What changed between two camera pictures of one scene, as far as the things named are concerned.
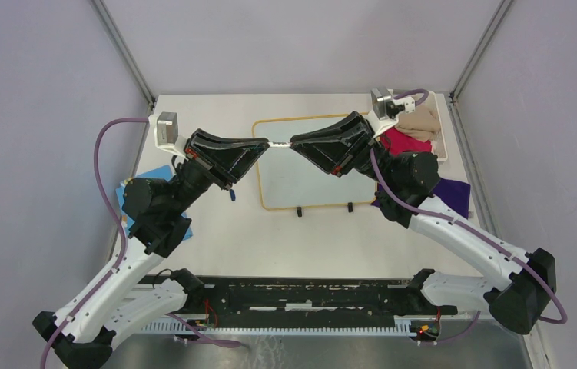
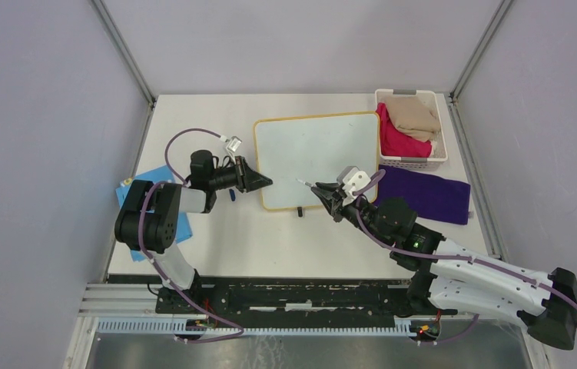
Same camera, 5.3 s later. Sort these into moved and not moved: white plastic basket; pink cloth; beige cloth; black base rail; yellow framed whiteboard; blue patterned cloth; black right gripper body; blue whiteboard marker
Moved: blue whiteboard marker; black right gripper body
Not moved: black base rail; beige cloth; pink cloth; white plastic basket; yellow framed whiteboard; blue patterned cloth
